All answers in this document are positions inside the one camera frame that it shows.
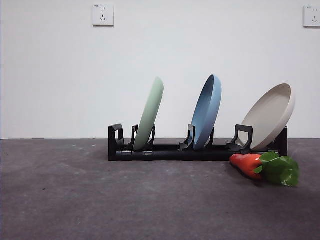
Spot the beige plate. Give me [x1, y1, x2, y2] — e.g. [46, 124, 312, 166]
[241, 83, 296, 152]

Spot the black plate rack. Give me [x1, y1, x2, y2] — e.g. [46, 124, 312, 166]
[107, 123, 289, 162]

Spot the orange carrot with green leaves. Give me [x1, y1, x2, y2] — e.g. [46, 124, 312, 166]
[229, 151, 300, 188]

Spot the white wall socket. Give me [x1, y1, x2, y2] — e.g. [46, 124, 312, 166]
[302, 4, 320, 28]
[92, 3, 115, 27]

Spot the green plate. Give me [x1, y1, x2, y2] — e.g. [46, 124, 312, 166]
[132, 76, 165, 152]

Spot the blue plate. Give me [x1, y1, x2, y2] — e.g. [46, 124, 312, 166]
[191, 74, 223, 152]

